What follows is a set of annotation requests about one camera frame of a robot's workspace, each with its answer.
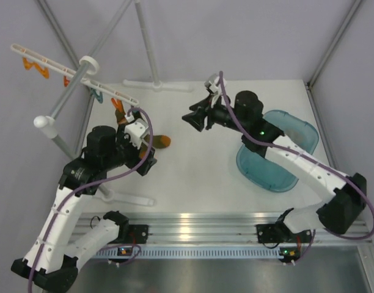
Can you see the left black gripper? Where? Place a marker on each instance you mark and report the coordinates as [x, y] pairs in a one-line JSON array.
[[135, 152]]

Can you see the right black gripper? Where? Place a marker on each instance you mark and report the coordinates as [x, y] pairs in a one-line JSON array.
[[197, 118]]

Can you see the green striped sock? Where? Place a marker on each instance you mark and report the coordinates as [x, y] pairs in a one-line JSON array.
[[120, 117], [159, 142]]

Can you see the orange clothespin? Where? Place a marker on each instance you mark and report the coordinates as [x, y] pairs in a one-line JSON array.
[[27, 64], [66, 81], [43, 71], [117, 103]]

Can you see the white clip hanger bar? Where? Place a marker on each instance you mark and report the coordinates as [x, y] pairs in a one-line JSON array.
[[86, 80]]

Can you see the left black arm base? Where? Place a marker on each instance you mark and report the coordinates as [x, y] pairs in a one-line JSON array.
[[137, 234]]

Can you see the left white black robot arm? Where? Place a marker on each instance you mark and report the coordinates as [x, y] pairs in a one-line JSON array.
[[53, 263]]

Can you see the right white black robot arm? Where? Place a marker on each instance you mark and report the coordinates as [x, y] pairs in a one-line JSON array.
[[342, 197]]

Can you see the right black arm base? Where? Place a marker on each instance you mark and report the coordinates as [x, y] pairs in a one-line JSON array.
[[267, 234]]

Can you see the teal plastic basin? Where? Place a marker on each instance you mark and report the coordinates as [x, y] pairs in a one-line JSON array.
[[267, 174]]

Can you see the teal clothespin left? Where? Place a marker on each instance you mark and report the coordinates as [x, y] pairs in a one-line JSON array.
[[97, 95]]

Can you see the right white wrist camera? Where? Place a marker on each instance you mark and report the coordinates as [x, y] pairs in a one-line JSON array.
[[212, 84]]

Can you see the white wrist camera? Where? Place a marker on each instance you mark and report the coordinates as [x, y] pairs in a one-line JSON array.
[[212, 84], [136, 131]]

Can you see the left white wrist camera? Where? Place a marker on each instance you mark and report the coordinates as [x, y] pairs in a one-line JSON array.
[[136, 131]]

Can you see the slotted white cable duct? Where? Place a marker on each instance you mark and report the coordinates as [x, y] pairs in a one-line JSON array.
[[246, 252]]

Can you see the aluminium mounting rail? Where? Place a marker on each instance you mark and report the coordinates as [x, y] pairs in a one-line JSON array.
[[221, 229]]

